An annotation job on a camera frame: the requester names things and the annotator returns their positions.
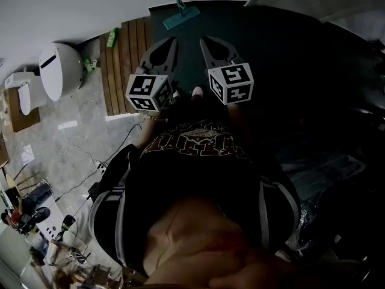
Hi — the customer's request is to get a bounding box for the round wooden stool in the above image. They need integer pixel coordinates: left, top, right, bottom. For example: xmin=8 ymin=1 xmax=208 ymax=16
xmin=5 ymin=173 xmax=22 ymax=192

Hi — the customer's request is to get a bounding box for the white toilet with seat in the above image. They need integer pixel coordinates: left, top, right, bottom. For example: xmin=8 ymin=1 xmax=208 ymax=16
xmin=4 ymin=70 xmax=46 ymax=116

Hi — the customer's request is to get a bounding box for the plastic-wrapped dark bundle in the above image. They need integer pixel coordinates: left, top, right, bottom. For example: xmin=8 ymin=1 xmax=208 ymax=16
xmin=282 ymin=154 xmax=366 ymax=192

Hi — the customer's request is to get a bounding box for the person's right forearm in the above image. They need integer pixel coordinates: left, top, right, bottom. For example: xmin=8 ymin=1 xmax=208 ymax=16
xmin=227 ymin=102 xmax=255 ymax=141

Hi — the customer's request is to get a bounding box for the person's neck and chin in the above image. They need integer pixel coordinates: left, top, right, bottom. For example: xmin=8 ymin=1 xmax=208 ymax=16
xmin=143 ymin=196 xmax=301 ymax=289

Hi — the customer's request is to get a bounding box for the person's black printed shirt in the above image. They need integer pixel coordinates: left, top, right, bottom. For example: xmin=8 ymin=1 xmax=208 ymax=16
xmin=93 ymin=117 xmax=301 ymax=278

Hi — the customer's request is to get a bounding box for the brown cardboard sheet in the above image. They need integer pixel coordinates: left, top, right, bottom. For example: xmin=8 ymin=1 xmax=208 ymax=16
xmin=7 ymin=87 xmax=42 ymax=133

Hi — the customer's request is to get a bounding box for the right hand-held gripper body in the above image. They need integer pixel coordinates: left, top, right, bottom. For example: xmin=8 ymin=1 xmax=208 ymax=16
xmin=207 ymin=57 xmax=255 ymax=105

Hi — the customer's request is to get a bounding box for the person's left forearm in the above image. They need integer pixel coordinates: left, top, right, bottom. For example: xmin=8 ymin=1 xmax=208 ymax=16
xmin=137 ymin=111 xmax=169 ymax=150

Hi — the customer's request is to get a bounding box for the white table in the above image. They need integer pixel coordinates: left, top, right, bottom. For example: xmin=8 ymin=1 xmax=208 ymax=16
xmin=26 ymin=202 xmax=79 ymax=252

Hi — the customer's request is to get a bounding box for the black cable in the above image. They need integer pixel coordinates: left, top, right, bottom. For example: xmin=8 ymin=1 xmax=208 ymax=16
xmin=52 ymin=123 xmax=142 ymax=204

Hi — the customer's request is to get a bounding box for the teal mop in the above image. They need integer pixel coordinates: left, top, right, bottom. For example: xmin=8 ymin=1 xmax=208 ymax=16
xmin=162 ymin=0 xmax=202 ymax=31

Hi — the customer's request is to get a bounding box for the green spray bottle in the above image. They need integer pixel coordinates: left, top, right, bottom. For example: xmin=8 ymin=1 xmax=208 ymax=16
xmin=82 ymin=57 xmax=99 ymax=74

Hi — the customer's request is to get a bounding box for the person's right shoe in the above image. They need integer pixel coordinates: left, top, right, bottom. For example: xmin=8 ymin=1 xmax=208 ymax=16
xmin=191 ymin=85 xmax=205 ymax=101

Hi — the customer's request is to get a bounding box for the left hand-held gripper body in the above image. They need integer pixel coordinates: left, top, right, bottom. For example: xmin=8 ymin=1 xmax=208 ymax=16
xmin=125 ymin=64 xmax=177 ymax=113

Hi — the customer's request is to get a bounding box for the white paper sheet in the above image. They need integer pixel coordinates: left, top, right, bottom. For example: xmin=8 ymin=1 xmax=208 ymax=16
xmin=20 ymin=144 xmax=36 ymax=164

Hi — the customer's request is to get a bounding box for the wooden slat platform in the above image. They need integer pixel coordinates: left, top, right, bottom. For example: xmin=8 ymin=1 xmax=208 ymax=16
xmin=99 ymin=16 xmax=154 ymax=117

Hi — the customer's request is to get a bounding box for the beaded bracelet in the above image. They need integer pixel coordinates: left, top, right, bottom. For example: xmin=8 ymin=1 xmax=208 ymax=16
xmin=143 ymin=114 xmax=168 ymax=123

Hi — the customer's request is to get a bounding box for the brown cardboard box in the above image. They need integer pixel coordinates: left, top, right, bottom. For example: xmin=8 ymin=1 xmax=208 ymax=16
xmin=0 ymin=134 xmax=10 ymax=168

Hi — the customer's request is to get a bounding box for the white oval toilet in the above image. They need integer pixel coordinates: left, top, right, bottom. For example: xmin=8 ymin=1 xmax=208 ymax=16
xmin=38 ymin=42 xmax=84 ymax=101

